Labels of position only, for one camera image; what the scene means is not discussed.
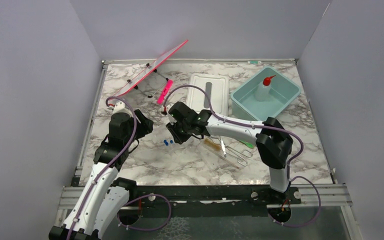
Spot metal wire tongs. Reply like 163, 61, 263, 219
210, 136, 253, 167

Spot red capped squeeze bottle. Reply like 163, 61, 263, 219
254, 75, 276, 102

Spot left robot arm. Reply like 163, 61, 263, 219
48, 109, 154, 240

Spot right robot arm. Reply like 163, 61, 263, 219
166, 101, 294, 204

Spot clear glass rod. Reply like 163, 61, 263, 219
196, 145, 216, 177

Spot clear test tube rack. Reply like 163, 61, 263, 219
158, 138, 191, 159

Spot metal tweezers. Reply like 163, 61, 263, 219
219, 137, 227, 158

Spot white plastic lid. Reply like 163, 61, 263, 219
186, 73, 229, 116

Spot pink acrylic stand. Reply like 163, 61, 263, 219
114, 39, 189, 96

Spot green spatula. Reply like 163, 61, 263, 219
239, 140, 255, 149

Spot teal plastic bin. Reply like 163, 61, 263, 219
230, 66, 301, 121

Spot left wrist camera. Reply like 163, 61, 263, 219
112, 101, 129, 115

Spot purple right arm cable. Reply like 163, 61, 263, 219
162, 84, 305, 182

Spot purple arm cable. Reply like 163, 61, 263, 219
65, 96, 139, 240
162, 84, 305, 182

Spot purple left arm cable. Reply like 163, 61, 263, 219
65, 96, 139, 240

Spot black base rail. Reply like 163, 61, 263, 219
118, 183, 302, 223

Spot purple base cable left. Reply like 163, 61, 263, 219
116, 194, 172, 233

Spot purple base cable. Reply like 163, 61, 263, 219
267, 175, 322, 229
116, 194, 172, 233

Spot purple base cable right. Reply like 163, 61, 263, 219
267, 175, 322, 229

